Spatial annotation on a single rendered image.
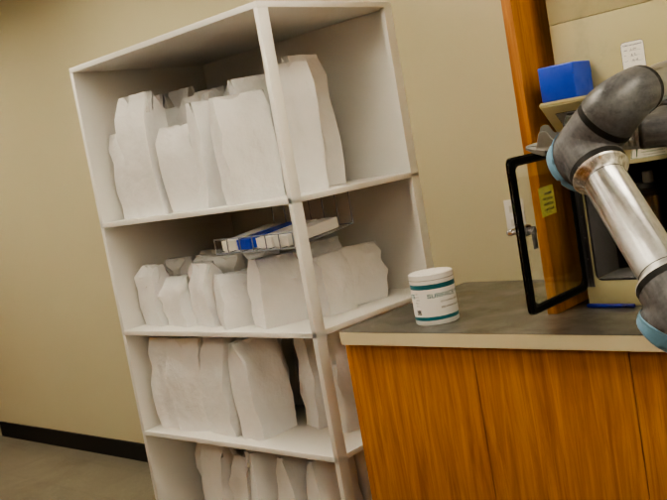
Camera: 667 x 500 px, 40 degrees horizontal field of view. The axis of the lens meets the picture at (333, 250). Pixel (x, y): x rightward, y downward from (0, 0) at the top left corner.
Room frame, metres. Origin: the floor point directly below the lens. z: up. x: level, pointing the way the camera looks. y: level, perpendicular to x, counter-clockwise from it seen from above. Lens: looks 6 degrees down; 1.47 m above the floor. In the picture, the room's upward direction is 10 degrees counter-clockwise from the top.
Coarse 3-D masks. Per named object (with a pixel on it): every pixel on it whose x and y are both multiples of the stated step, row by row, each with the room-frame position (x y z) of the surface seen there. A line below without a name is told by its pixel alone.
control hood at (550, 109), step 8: (584, 96) 2.30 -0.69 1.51; (544, 104) 2.37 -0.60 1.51; (552, 104) 2.36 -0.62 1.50; (560, 104) 2.34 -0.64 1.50; (568, 104) 2.33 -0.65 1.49; (576, 104) 2.32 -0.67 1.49; (544, 112) 2.39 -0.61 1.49; (552, 112) 2.38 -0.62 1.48; (560, 112) 2.37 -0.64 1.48; (552, 120) 2.40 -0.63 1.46; (560, 128) 2.42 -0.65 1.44
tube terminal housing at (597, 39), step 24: (576, 24) 2.41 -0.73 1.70; (600, 24) 2.37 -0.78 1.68; (624, 24) 2.32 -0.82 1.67; (648, 24) 2.28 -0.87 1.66; (576, 48) 2.42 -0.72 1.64; (600, 48) 2.37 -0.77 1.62; (648, 48) 2.29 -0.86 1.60; (600, 72) 2.38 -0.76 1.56; (600, 288) 2.44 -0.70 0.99; (624, 288) 2.39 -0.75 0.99
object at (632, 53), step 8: (640, 40) 2.30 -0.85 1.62; (624, 48) 2.33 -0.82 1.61; (632, 48) 2.32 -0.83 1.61; (640, 48) 2.30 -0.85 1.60; (624, 56) 2.33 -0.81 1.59; (632, 56) 2.32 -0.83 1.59; (640, 56) 2.30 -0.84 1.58; (624, 64) 2.33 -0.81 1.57; (632, 64) 2.32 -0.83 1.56; (640, 64) 2.31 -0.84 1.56
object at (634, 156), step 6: (624, 150) 2.39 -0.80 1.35; (630, 150) 2.37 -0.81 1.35; (636, 150) 2.36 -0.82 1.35; (642, 150) 2.35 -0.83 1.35; (648, 150) 2.34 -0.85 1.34; (654, 150) 2.34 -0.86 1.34; (660, 150) 2.34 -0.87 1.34; (666, 150) 2.34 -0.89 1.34; (630, 156) 2.37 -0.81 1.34; (636, 156) 2.35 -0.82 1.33; (642, 156) 2.34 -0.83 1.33; (648, 156) 2.34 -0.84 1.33; (654, 156) 2.33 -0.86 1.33; (660, 156) 2.33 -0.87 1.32; (666, 156) 2.33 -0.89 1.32; (630, 162) 2.36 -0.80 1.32; (636, 162) 2.35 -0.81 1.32; (642, 162) 2.34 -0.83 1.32
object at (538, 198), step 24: (528, 168) 2.29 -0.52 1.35; (528, 192) 2.28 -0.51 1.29; (552, 192) 2.36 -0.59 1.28; (528, 216) 2.27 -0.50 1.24; (552, 216) 2.35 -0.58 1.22; (528, 240) 2.26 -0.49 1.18; (552, 240) 2.34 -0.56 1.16; (576, 240) 2.43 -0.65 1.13; (552, 264) 2.33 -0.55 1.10; (576, 264) 2.41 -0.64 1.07; (552, 288) 2.31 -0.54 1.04
